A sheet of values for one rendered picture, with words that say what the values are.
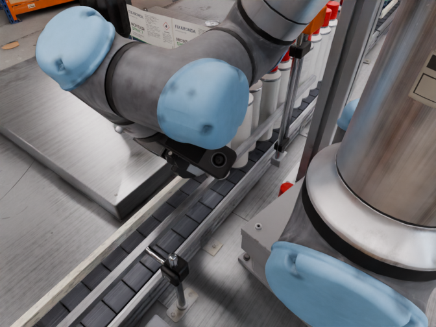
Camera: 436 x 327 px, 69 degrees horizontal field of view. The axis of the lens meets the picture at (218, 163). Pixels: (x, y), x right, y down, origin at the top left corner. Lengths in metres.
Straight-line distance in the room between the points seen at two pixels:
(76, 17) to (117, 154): 0.44
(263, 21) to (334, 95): 0.28
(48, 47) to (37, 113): 0.60
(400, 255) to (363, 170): 0.05
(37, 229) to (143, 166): 0.23
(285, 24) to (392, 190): 0.19
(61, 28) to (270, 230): 0.38
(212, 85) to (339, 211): 0.13
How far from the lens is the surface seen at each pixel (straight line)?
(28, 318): 0.53
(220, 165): 0.43
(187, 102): 0.25
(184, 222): 0.58
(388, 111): 0.18
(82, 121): 0.85
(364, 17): 0.51
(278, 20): 0.33
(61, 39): 0.33
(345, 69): 0.54
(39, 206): 0.76
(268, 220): 0.52
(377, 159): 0.19
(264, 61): 0.35
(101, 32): 0.31
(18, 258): 0.70
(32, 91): 1.02
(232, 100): 0.26
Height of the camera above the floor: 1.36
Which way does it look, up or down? 46 degrees down
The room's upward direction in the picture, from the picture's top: straight up
